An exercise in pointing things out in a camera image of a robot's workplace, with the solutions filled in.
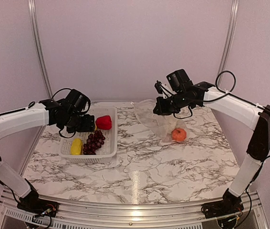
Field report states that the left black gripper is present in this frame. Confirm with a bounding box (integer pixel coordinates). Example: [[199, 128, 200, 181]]
[[64, 111, 95, 133]]

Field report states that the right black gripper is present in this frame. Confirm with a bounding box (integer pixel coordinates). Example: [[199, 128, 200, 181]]
[[153, 90, 193, 115]]

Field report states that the clear zip top bag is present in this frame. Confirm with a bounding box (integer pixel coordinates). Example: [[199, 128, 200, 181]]
[[131, 99, 189, 143]]

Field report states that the white toy cauliflower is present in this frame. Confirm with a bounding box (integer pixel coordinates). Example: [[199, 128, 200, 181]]
[[164, 119, 177, 134]]

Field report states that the orange toy pumpkin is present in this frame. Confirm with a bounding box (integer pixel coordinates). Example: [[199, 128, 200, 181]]
[[171, 128, 187, 142]]

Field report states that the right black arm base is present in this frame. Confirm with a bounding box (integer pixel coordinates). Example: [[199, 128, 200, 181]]
[[201, 189, 244, 219]]

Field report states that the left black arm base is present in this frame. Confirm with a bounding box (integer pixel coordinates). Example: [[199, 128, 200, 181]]
[[17, 184, 59, 218]]

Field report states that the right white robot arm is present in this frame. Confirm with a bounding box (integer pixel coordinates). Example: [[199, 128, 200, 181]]
[[153, 81, 270, 214]]

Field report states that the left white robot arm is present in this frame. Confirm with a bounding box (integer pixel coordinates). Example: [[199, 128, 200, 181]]
[[0, 95, 91, 212]]

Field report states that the red toy bell pepper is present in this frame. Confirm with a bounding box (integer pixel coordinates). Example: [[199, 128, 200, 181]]
[[95, 115, 112, 130]]

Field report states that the purple toy grape bunch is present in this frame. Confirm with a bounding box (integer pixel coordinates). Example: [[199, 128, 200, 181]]
[[83, 130, 105, 155]]

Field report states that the white plastic basket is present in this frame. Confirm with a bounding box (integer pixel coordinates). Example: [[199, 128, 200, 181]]
[[58, 106, 118, 163]]

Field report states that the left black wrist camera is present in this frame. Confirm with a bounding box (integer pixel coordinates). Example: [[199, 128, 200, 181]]
[[65, 89, 91, 114]]

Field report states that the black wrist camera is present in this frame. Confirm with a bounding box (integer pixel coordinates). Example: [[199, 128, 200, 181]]
[[65, 89, 91, 114], [166, 69, 193, 93]]

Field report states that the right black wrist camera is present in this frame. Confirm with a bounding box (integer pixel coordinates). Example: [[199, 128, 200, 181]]
[[166, 69, 193, 93]]

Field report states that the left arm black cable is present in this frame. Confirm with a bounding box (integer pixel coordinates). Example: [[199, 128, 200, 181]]
[[27, 88, 92, 139]]

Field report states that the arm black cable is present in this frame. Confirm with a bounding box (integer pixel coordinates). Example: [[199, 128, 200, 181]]
[[215, 70, 270, 158], [27, 88, 92, 139]]

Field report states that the front aluminium frame rail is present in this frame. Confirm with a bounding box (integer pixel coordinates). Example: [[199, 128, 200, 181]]
[[0, 190, 269, 229]]

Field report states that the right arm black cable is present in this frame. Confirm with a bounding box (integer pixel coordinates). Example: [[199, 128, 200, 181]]
[[215, 70, 270, 158]]

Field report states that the right aluminium frame post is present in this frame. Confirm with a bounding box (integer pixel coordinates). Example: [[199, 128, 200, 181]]
[[218, 0, 239, 73]]

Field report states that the aluminium frame post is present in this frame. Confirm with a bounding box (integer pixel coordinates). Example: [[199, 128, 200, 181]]
[[28, 0, 53, 98], [218, 0, 239, 73]]

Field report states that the left aluminium frame post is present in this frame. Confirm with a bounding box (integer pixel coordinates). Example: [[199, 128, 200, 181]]
[[28, 0, 53, 98]]

